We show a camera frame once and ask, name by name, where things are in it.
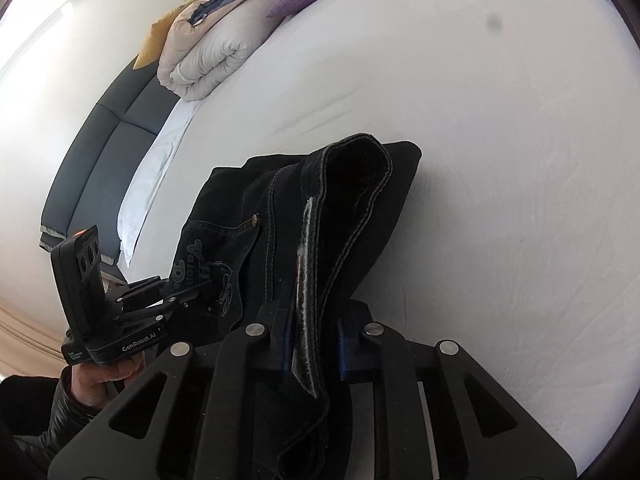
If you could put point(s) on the grey padded headboard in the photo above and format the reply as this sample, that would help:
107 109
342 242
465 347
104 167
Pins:
100 150

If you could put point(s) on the yellow pillow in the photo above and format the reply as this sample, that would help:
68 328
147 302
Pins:
160 35

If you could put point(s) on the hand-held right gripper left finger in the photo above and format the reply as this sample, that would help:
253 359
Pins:
286 350

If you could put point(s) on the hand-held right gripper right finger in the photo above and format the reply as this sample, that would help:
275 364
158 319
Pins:
342 355

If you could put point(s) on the black pants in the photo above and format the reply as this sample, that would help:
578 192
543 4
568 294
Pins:
300 200

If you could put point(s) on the folded beige duvet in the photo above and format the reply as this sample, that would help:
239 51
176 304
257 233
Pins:
210 60

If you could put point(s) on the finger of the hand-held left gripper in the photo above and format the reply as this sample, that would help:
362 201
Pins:
145 290
160 310

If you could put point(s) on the person's left forearm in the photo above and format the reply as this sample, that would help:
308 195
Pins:
30 400

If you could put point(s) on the person's left hand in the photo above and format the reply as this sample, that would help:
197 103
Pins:
100 380

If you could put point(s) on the white bed mattress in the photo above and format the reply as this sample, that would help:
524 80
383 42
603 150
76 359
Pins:
500 160

